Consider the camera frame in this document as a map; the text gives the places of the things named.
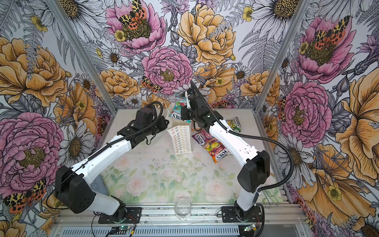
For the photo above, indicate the yellow red Fox's packet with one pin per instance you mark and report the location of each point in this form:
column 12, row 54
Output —
column 215, row 149

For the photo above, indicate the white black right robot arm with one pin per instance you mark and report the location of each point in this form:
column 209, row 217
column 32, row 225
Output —
column 255, row 165

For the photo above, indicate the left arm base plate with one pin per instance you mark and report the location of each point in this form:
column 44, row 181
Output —
column 129, row 215

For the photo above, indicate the grey blue cloth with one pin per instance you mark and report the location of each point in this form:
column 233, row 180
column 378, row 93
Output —
column 99, row 186

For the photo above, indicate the teal Fox's candy packet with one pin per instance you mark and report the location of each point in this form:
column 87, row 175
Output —
column 179, row 104

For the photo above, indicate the clear glass cup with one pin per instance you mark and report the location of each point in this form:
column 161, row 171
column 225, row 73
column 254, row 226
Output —
column 182, row 209

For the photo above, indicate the purple Fox's berries packet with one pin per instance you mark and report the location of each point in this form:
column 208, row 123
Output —
column 202, row 137

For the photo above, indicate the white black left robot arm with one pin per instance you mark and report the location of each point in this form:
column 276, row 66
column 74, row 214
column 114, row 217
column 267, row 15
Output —
column 73, row 184

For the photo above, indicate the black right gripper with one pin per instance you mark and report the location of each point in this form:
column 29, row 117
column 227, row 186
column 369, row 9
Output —
column 184, row 114

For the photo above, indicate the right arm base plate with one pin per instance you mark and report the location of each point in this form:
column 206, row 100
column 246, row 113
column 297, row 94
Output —
column 231, row 214

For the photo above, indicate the white printed paper bag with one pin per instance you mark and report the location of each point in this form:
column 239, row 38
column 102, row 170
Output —
column 180, row 133

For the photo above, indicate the small green snack packet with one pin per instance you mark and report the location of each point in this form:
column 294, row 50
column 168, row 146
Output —
column 234, row 124

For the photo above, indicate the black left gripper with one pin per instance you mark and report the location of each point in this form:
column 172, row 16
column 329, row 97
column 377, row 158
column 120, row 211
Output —
column 162, row 120

